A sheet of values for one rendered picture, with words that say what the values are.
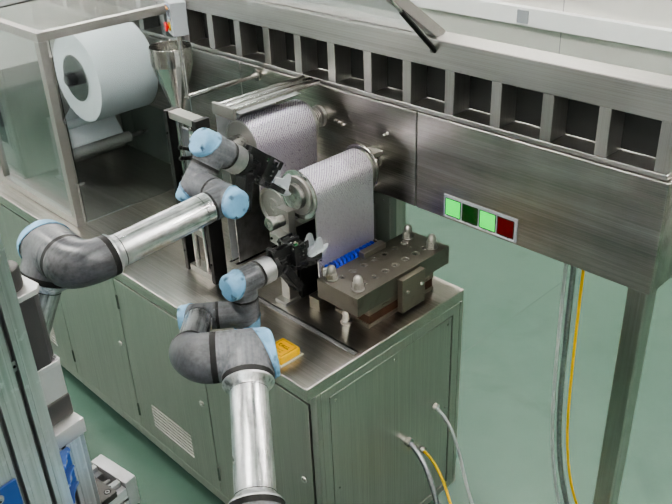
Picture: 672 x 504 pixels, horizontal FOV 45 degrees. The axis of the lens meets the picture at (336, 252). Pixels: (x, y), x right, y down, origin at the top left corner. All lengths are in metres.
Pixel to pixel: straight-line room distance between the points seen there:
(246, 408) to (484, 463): 1.65
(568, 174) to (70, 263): 1.20
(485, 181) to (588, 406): 1.53
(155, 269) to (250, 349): 0.99
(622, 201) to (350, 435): 0.98
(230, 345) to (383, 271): 0.69
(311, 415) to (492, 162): 0.83
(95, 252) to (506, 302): 2.69
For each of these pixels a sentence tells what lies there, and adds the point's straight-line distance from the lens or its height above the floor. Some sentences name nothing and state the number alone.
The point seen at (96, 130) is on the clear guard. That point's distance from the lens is 3.03.
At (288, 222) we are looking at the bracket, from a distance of 2.33.
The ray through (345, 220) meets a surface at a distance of 2.39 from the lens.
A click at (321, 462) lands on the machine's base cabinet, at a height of 0.63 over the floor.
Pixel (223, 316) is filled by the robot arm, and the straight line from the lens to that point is 2.21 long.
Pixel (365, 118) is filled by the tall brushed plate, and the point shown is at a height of 1.37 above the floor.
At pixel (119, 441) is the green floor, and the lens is 3.47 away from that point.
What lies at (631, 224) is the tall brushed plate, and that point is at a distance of 2.07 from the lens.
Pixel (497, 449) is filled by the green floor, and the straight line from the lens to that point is 3.30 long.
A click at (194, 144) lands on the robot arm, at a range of 2.06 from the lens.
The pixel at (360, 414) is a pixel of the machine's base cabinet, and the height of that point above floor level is 0.69.
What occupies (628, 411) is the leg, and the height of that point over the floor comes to 0.63.
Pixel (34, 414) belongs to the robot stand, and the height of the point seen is 1.37.
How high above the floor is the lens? 2.24
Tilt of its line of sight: 29 degrees down
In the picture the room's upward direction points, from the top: 2 degrees counter-clockwise
